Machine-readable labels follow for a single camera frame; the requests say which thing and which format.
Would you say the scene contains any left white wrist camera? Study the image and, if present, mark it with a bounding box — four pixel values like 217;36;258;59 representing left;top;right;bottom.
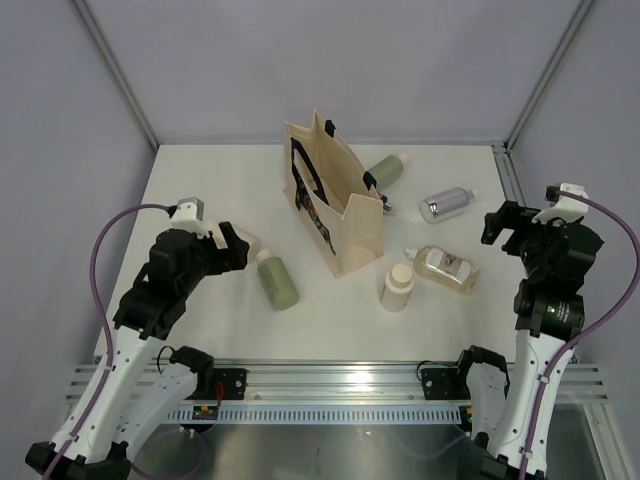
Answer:
170;197;223;248

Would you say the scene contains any right aluminium frame post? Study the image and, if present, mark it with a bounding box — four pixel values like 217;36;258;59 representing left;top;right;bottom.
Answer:
504;0;597;153

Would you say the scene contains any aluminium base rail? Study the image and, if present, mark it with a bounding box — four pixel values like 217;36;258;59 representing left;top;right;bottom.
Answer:
64;360;609;405

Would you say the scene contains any cream cylindrical bottle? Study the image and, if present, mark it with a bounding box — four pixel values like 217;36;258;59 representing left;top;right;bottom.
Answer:
380;264;414;312

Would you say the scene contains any small orange blue tube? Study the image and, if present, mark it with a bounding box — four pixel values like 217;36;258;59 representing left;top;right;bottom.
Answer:
378;193;394;213

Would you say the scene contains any green bottle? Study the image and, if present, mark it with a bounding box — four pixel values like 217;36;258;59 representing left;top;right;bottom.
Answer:
368;153;410;191
256;249;300;311

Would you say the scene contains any left aluminium frame post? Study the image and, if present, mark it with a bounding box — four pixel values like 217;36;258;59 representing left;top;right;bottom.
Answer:
67;0;161;153

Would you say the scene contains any right side aluminium rail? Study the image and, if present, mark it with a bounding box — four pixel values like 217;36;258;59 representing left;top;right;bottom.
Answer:
491;144;526;206

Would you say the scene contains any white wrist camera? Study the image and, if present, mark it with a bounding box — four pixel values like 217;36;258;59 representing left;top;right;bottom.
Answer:
170;197;223;248
532;183;589;225

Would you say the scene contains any aluminium frame post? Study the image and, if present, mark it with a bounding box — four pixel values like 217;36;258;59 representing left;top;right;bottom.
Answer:
67;0;161;153
504;0;597;153

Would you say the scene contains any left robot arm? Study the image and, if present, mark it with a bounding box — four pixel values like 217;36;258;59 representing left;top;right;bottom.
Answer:
25;222;251;479

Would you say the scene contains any clear amber soap bottle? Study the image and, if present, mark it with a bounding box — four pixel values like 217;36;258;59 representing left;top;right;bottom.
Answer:
404;245;479;294

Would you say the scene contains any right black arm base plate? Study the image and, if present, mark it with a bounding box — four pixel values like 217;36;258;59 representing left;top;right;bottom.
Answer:
419;365;464;400

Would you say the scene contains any white slotted cable duct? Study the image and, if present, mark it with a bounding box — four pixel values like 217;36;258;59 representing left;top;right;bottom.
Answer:
164;405;461;425

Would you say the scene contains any cream canvas tote bag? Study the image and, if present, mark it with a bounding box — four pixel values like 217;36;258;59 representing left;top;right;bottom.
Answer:
283;112;384;278

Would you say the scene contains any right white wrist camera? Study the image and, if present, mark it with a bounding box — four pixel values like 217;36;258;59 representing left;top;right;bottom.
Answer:
532;183;589;225

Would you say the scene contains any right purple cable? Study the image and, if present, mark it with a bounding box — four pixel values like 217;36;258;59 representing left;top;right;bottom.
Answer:
517;189;640;480

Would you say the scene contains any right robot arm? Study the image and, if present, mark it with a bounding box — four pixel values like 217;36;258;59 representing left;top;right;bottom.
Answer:
452;193;604;479

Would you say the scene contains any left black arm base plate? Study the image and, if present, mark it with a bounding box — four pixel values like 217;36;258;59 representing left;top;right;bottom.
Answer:
193;367;247;401

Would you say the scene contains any silver metallic bottle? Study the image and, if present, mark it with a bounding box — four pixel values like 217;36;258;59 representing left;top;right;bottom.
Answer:
419;187;477;223

